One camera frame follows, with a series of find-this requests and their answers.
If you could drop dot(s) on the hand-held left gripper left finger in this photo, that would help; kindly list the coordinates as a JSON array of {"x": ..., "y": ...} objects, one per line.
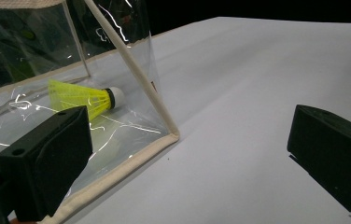
[{"x": 46, "y": 161}]

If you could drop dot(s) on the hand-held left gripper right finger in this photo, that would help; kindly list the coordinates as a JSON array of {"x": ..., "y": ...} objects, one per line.
[{"x": 335, "y": 152}]

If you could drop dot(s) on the yellow shuttlecock with white cork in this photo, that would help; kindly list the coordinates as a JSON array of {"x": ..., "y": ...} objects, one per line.
[{"x": 80, "y": 98}]

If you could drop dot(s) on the clear plastic bag beige trim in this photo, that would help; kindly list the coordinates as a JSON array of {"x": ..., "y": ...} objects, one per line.
[{"x": 133, "y": 140}]

